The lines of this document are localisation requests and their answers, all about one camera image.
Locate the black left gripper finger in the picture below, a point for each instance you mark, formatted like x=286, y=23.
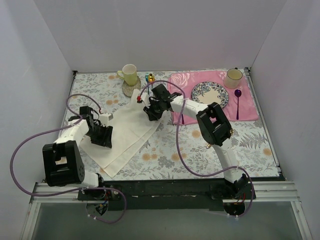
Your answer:
x=93, y=131
x=105, y=137

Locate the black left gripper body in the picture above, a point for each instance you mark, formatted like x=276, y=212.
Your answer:
x=100, y=135

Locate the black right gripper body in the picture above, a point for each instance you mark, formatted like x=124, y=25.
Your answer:
x=155, y=108

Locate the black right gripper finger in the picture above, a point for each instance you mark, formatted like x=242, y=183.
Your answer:
x=153, y=112
x=163, y=105

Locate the white cloth napkin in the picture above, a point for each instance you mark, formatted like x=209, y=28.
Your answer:
x=131, y=129

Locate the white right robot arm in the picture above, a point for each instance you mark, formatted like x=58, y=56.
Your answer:
x=214, y=127

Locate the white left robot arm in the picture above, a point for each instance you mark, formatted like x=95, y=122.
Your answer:
x=63, y=163

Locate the rainbow gold spoon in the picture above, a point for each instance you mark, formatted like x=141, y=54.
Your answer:
x=151, y=78

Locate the blue fork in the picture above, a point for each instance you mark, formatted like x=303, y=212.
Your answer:
x=147, y=75

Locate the woven round coaster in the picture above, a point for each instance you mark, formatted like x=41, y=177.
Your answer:
x=129, y=89

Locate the yellow green mug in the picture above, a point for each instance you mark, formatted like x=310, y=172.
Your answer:
x=128, y=74

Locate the blue floral plate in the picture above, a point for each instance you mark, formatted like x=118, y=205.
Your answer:
x=209, y=92

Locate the cream enamel mug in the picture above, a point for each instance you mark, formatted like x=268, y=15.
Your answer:
x=233, y=78

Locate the purple spoon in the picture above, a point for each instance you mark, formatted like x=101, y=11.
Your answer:
x=238, y=94

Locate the pink floral placemat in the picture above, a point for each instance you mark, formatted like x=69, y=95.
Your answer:
x=247, y=108

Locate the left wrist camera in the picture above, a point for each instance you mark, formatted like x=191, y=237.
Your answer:
x=105, y=117

